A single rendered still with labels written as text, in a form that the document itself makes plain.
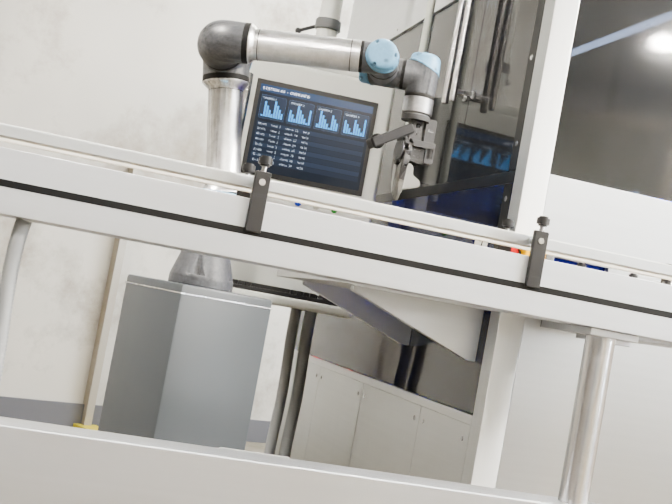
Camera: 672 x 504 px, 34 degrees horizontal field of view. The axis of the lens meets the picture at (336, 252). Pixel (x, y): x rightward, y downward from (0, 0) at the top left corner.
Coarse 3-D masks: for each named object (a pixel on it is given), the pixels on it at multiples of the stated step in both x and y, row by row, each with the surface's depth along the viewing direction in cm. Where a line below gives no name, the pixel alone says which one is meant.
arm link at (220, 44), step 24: (216, 24) 259; (240, 24) 257; (216, 48) 257; (240, 48) 255; (264, 48) 256; (288, 48) 255; (312, 48) 255; (336, 48) 255; (360, 48) 255; (384, 48) 252; (360, 72) 258; (384, 72) 255
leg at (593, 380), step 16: (592, 336) 183; (608, 336) 180; (624, 336) 180; (592, 352) 182; (608, 352) 182; (592, 368) 182; (608, 368) 182; (592, 384) 181; (576, 400) 183; (592, 400) 181; (576, 416) 182; (592, 416) 181; (576, 432) 182; (592, 432) 181; (576, 448) 181; (592, 448) 181; (576, 464) 181; (592, 464) 181; (576, 480) 181; (560, 496) 182; (576, 496) 180
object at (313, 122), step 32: (256, 64) 352; (288, 64) 354; (256, 96) 351; (288, 96) 353; (320, 96) 354; (352, 96) 356; (384, 96) 358; (256, 128) 351; (288, 128) 353; (320, 128) 354; (352, 128) 356; (384, 128) 358; (256, 160) 351; (288, 160) 352; (320, 160) 354; (352, 160) 355; (352, 192) 355; (288, 288) 352
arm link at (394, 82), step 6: (402, 60) 268; (402, 66) 267; (396, 72) 264; (402, 72) 266; (360, 78) 269; (366, 78) 268; (372, 78) 266; (390, 78) 264; (396, 78) 267; (402, 78) 267; (372, 84) 270; (378, 84) 269; (384, 84) 268; (390, 84) 268; (396, 84) 268; (402, 84) 268
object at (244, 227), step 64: (0, 128) 155; (0, 192) 153; (64, 192) 155; (128, 192) 158; (192, 192) 160; (256, 192) 162; (320, 192) 168; (256, 256) 163; (320, 256) 165; (384, 256) 168; (448, 256) 170; (512, 256) 173; (576, 256) 179; (576, 320) 176; (640, 320) 179
